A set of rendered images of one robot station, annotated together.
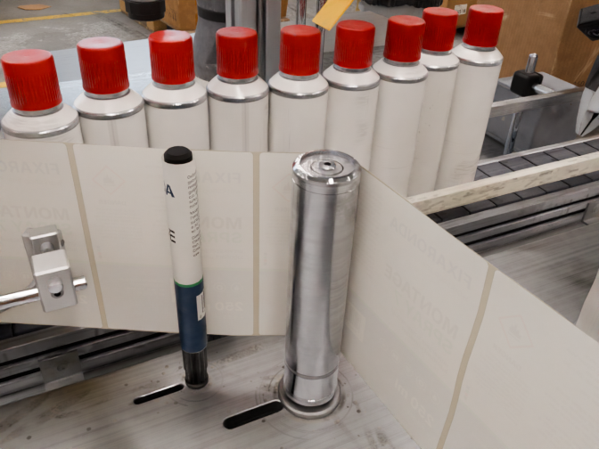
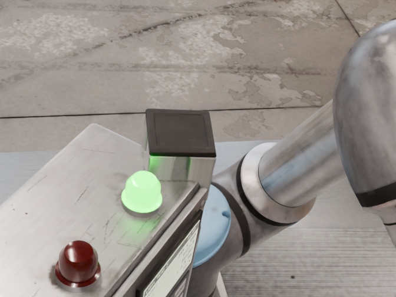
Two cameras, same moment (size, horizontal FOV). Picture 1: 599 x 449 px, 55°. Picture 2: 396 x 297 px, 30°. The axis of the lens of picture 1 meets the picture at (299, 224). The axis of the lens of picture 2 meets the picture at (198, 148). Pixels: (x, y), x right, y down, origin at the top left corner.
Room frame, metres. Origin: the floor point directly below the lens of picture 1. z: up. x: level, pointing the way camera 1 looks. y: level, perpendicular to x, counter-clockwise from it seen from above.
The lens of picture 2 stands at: (0.26, -0.05, 1.82)
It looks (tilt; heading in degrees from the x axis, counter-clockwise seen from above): 42 degrees down; 14
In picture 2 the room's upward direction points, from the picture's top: 11 degrees clockwise
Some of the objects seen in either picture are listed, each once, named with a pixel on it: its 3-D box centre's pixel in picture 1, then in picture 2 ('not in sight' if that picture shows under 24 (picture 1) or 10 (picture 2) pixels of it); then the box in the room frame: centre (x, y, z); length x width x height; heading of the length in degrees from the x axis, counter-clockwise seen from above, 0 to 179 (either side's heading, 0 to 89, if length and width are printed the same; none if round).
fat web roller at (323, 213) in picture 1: (316, 295); not in sight; (0.28, -0.01, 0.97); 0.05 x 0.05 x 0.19
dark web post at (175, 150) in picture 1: (188, 281); not in sight; (0.29, 0.07, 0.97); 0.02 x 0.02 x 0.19
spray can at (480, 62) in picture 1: (465, 108); not in sight; (0.58, -0.17, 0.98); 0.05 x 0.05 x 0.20
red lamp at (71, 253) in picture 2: not in sight; (78, 261); (0.50, 0.07, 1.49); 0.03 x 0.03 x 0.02
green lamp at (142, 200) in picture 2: not in sight; (142, 190); (0.57, 0.06, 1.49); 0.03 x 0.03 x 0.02
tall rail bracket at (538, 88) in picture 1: (530, 118); not in sight; (0.73, -0.30, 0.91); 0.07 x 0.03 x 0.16; 28
